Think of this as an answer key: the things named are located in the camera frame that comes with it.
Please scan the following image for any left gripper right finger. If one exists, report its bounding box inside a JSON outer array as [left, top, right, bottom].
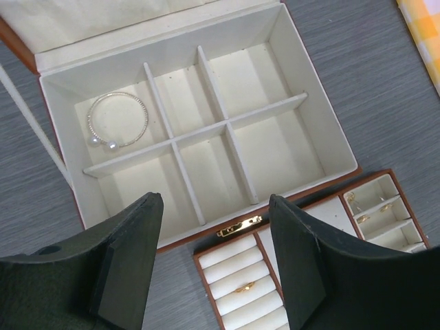
[[269, 195, 439, 329]]

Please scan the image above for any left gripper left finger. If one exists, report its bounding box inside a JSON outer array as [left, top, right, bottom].
[[1, 192, 164, 329]]

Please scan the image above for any pearl bracelet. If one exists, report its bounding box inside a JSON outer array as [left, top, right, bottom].
[[85, 91, 149, 151]]

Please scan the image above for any brown jewelry tray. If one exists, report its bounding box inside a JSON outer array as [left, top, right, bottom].
[[194, 169, 429, 329]]

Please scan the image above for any brown jewelry box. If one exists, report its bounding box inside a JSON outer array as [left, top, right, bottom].
[[1, 1, 361, 249]]

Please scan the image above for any gold hoop earring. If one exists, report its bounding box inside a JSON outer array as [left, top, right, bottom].
[[379, 203, 393, 212], [356, 214, 371, 224]]

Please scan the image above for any yellow checkered cloth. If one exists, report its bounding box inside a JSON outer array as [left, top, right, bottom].
[[397, 0, 440, 94]]

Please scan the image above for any gold ring in tray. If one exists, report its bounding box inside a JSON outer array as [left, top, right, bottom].
[[234, 280, 257, 295]]

